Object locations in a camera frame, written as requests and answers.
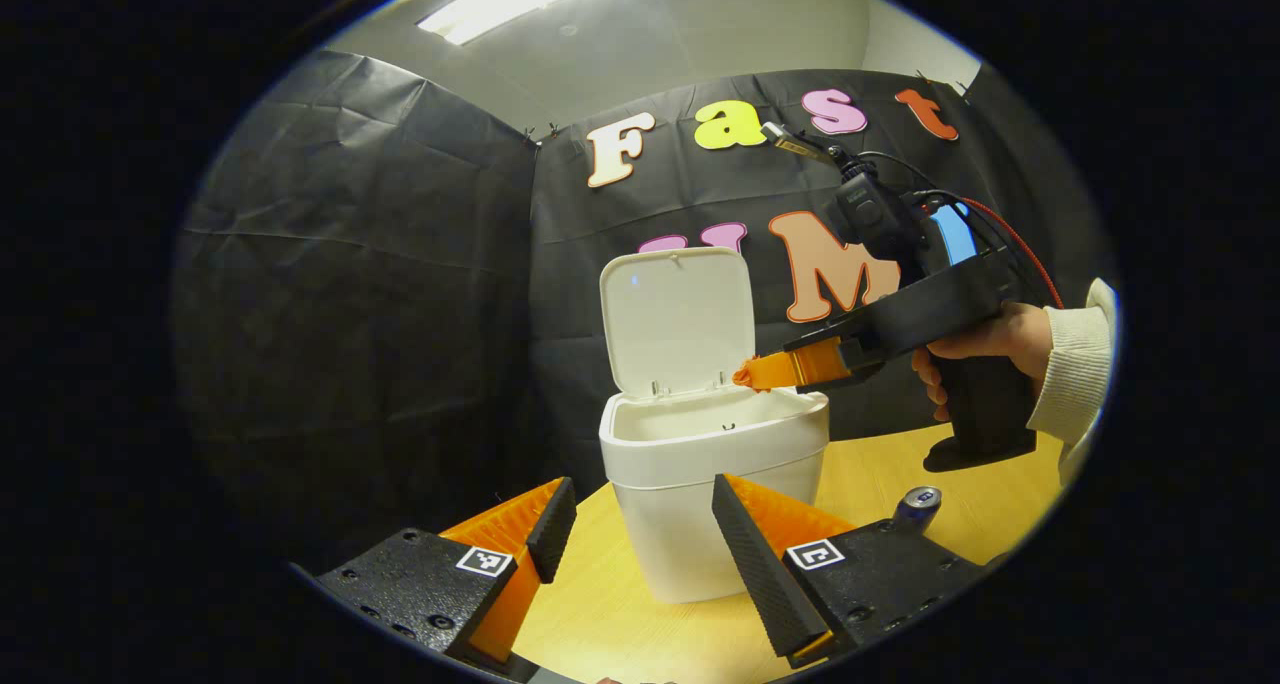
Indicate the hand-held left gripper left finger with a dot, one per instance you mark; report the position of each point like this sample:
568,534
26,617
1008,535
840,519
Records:
553,534

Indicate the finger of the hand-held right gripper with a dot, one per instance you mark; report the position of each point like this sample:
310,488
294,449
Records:
800,367

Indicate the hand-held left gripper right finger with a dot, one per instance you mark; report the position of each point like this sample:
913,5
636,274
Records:
765,574

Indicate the orange paper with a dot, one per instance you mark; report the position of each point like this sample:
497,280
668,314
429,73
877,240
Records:
745,376

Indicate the white desktop garbage bin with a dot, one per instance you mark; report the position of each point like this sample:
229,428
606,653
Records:
700,524

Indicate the blue pop can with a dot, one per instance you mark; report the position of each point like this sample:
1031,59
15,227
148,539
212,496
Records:
918,509

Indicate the wooden desktop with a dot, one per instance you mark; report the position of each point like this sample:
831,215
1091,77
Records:
870,474

